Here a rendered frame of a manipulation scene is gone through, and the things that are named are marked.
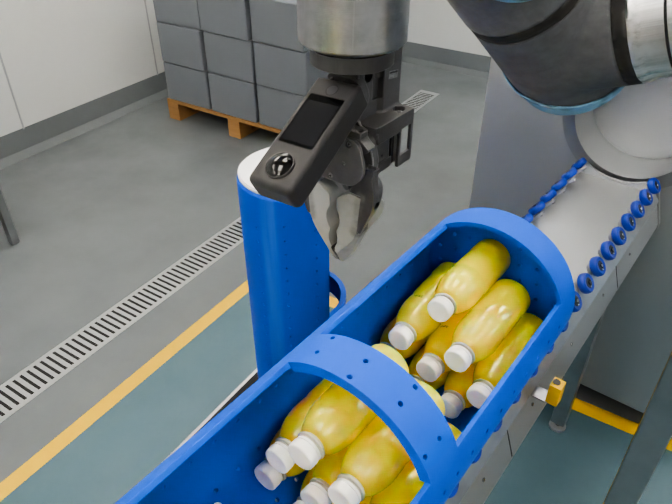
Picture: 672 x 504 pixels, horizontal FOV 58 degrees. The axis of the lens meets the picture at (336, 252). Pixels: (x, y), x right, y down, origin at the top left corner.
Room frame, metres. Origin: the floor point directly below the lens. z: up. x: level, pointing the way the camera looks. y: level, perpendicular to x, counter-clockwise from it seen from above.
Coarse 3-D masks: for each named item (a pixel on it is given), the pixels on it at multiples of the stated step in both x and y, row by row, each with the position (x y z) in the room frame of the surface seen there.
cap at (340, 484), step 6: (336, 480) 0.44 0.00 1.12; (342, 480) 0.43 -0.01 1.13; (330, 486) 0.43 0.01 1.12; (336, 486) 0.42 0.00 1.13; (342, 486) 0.42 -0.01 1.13; (348, 486) 0.42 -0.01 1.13; (354, 486) 0.42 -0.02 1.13; (330, 492) 0.42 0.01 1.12; (336, 492) 0.42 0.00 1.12; (342, 492) 0.41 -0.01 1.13; (348, 492) 0.41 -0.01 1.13; (354, 492) 0.42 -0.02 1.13; (330, 498) 0.42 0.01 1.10; (336, 498) 0.42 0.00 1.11; (342, 498) 0.41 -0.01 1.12; (348, 498) 0.41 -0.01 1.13; (354, 498) 0.41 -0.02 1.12; (360, 498) 0.42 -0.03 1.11
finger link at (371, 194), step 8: (368, 168) 0.47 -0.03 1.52; (376, 168) 0.47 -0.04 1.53; (368, 176) 0.47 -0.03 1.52; (376, 176) 0.47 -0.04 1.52; (360, 184) 0.47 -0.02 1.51; (368, 184) 0.47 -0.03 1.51; (376, 184) 0.47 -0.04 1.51; (352, 192) 0.48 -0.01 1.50; (360, 192) 0.47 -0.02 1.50; (368, 192) 0.47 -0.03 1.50; (376, 192) 0.47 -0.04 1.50; (360, 200) 0.47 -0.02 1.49; (368, 200) 0.47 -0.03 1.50; (376, 200) 0.47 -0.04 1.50; (360, 208) 0.47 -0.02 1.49; (368, 208) 0.47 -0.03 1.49; (376, 208) 0.47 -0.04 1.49; (360, 216) 0.47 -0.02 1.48; (368, 216) 0.47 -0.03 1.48; (360, 224) 0.47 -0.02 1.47; (360, 232) 0.47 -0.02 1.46
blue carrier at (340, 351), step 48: (432, 240) 0.83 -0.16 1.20; (480, 240) 0.88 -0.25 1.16; (528, 240) 0.80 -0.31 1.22; (384, 288) 0.82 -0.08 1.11; (528, 288) 0.82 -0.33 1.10; (336, 336) 0.58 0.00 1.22; (288, 384) 0.62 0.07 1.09; (384, 384) 0.49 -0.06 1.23; (240, 432) 0.54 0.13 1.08; (432, 432) 0.46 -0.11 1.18; (480, 432) 0.51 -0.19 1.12; (144, 480) 0.39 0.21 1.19; (192, 480) 0.47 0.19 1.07; (240, 480) 0.50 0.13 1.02; (288, 480) 0.53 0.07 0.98; (432, 480) 0.42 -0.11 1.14
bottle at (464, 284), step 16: (496, 240) 0.86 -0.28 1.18; (464, 256) 0.82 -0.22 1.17; (480, 256) 0.81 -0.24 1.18; (496, 256) 0.82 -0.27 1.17; (448, 272) 0.78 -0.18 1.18; (464, 272) 0.77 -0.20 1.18; (480, 272) 0.78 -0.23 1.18; (496, 272) 0.80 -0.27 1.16; (448, 288) 0.74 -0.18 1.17; (464, 288) 0.74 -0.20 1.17; (480, 288) 0.75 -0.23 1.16; (464, 304) 0.72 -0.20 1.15
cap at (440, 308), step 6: (432, 300) 0.72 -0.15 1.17; (438, 300) 0.71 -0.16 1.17; (444, 300) 0.71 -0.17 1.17; (432, 306) 0.72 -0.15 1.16; (438, 306) 0.71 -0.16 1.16; (444, 306) 0.70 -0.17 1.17; (450, 306) 0.71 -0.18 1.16; (432, 312) 0.71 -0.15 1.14; (438, 312) 0.71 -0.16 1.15; (444, 312) 0.70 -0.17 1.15; (450, 312) 0.70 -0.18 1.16; (438, 318) 0.71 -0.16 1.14; (444, 318) 0.70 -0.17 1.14
